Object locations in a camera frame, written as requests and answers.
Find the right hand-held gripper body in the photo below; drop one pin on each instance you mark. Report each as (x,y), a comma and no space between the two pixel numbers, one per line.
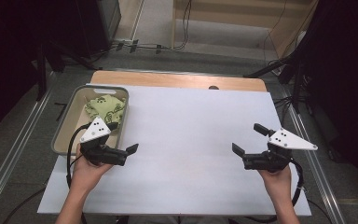
(287,140)

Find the black metal stand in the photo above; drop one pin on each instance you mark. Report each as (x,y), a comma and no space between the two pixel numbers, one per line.
(295,77)
(42,71)

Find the green patterned cloth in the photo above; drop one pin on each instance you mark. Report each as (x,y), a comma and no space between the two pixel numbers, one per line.
(107,107)

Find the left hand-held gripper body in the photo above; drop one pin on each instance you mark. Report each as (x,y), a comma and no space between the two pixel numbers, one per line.
(95,130)

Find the person's left hand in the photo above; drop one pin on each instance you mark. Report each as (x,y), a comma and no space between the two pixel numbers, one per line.
(86,174)

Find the person's right hand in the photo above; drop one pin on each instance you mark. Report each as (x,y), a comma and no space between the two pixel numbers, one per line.
(276,182)

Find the white table cover sheet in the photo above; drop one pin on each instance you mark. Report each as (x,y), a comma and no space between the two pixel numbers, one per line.
(183,149)

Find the wooden table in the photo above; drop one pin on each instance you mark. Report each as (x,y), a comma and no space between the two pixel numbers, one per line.
(167,80)

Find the dark cabinet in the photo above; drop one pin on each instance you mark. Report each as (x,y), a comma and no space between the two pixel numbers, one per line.
(96,25)

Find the grey plastic basin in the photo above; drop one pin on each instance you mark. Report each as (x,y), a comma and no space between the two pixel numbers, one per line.
(71,124)

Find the black curtain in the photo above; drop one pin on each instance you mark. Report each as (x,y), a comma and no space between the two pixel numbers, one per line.
(6,62)
(345,77)

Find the white power strip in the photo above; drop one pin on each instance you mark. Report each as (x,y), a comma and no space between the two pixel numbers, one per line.
(122,42)

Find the light wooden partition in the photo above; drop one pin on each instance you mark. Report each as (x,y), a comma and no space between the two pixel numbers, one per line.
(239,15)

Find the aluminium floor rail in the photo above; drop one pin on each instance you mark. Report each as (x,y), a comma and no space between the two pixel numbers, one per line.
(315,165)
(15,152)

